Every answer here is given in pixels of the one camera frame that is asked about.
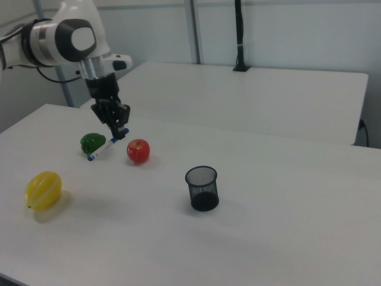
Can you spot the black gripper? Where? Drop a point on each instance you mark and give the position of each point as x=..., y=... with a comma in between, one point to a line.
x=104, y=95

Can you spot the white marker with blue cap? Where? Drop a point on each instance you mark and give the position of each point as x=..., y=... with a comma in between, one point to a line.
x=102, y=149

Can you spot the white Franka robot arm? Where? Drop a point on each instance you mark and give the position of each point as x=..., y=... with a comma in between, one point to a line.
x=74, y=38

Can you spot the green bell pepper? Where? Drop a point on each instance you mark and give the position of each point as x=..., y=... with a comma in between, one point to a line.
x=90, y=143

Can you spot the red apple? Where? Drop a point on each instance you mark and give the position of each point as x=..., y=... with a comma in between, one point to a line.
x=138, y=152

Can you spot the yellow striped melon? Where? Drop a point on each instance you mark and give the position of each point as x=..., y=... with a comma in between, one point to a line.
x=43, y=190

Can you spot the black mesh pen cup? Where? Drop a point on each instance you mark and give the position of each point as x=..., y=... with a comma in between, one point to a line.
x=204, y=193

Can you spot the white side table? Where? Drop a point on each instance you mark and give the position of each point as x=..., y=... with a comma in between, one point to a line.
x=238, y=101

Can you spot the black pole with base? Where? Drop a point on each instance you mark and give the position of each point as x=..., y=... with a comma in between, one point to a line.
x=239, y=38

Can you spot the grey partition frame post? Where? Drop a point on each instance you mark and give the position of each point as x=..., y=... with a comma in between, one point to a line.
x=197, y=29

